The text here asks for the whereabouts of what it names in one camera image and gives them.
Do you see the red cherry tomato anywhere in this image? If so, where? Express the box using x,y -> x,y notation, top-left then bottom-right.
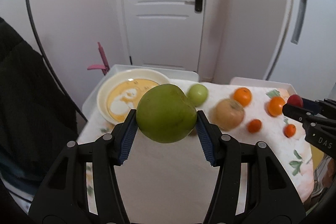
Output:
286,94 -> 303,108

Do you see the small tangerine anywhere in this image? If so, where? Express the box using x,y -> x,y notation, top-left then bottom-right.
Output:
283,124 -> 296,138
247,119 -> 263,134

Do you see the large orange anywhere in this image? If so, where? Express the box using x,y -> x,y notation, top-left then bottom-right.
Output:
232,87 -> 252,107
267,97 -> 285,117

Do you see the large orange back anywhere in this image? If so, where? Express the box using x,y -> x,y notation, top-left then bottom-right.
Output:
232,87 -> 252,107

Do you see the brownish yellow apple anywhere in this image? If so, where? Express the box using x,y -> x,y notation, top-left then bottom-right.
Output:
214,98 -> 245,131

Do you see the small green apple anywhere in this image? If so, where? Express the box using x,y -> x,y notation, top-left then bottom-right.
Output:
187,84 -> 209,107

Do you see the large green apple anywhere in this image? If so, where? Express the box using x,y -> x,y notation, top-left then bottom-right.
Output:
136,84 -> 197,143

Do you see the white wardrobe door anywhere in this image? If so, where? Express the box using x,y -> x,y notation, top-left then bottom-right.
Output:
267,0 -> 335,100

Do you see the black garment on rack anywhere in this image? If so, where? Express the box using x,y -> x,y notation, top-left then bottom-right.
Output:
1,19 -> 78,196

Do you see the cream plate with panda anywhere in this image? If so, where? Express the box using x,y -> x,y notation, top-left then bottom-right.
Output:
96,70 -> 169,124

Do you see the grey clothes rack pole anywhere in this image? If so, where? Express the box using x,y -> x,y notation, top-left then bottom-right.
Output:
25,0 -> 88,122

